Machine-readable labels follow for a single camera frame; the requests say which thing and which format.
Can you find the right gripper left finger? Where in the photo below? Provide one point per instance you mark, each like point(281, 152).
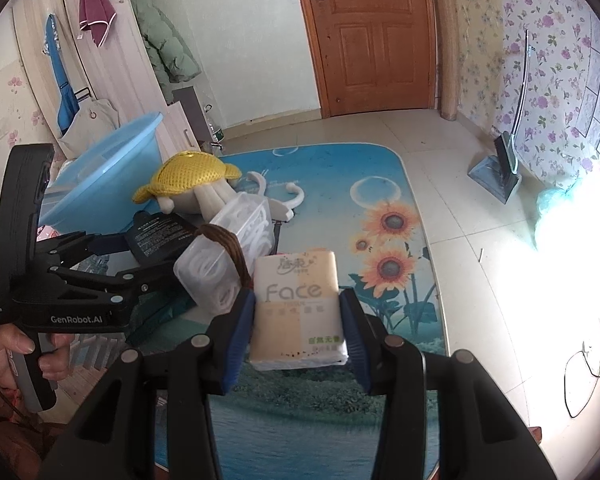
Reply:
point(112, 434)

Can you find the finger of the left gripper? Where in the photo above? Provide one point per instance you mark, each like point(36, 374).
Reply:
point(80, 290)
point(75, 247)

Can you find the Face tissue pack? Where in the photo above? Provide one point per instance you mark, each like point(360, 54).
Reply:
point(297, 321)

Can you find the person left hand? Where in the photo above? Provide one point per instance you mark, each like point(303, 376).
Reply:
point(54, 365)

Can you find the light blue plastic basin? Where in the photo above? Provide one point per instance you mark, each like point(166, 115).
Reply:
point(94, 193)

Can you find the yellow mesh hat plush doll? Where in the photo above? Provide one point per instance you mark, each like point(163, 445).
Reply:
point(191, 182)

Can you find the beige tote bag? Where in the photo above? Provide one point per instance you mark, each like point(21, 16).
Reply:
point(94, 120)

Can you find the blue hanging bag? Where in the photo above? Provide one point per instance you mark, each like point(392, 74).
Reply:
point(68, 104)

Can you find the white plastic hook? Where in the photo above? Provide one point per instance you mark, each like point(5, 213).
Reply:
point(283, 198)

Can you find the white wooden wardrobe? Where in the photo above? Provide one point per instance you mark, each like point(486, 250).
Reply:
point(119, 71)

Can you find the green puffer jacket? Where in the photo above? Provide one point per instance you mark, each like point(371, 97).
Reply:
point(169, 55)

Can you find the maroon hanging towel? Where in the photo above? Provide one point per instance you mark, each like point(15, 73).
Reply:
point(96, 17)

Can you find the brown wooden door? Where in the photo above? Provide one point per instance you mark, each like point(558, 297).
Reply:
point(371, 55)

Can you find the clear box of white cables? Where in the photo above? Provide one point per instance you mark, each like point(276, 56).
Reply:
point(220, 261)

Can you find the dustpan with long handle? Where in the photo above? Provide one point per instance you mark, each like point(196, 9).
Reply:
point(499, 174)

